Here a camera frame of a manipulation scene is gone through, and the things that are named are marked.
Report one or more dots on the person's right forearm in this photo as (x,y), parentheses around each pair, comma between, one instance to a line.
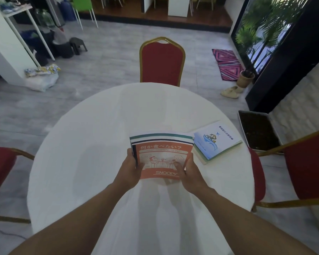
(250,223)

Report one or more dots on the person's right hand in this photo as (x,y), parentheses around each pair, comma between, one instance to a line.
(191,177)

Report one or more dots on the beige slippers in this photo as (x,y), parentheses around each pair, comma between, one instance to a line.
(231,92)

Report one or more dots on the blue whale picture booklet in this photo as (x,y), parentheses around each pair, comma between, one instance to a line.
(216,142)

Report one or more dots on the person's left thumb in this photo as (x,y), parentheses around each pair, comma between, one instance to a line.
(140,169)

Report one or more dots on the white plastic bag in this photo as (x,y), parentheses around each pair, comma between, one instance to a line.
(42,76)

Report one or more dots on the white round tablecloth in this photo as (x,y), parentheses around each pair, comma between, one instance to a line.
(138,146)

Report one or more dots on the person's right thumb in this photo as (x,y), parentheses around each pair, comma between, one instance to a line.
(178,167)

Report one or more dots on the pink patterned floor mat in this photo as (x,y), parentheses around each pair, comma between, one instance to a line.
(227,63)

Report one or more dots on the white metal frame table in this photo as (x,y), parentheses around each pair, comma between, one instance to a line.
(24,26)

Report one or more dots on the person's left forearm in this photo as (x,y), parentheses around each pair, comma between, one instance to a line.
(77,220)

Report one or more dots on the green plastic chair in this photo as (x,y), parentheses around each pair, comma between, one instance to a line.
(83,9)

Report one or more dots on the planter tray with soil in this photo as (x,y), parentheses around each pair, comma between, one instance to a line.
(259,131)

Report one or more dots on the red gold banquet chair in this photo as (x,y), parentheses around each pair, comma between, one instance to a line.
(303,167)
(162,63)
(2,169)

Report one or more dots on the small black step stool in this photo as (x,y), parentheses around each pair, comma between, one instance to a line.
(78,45)

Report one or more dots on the blue water jug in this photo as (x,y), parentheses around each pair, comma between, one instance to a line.
(68,9)

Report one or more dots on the black bucket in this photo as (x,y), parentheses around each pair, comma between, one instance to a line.
(62,49)

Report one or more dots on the potted palm plant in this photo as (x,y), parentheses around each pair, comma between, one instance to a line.
(257,31)

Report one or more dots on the orange cartoon notebook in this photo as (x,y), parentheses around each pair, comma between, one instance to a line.
(160,154)

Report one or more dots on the person's left hand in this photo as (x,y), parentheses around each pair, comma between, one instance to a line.
(127,172)

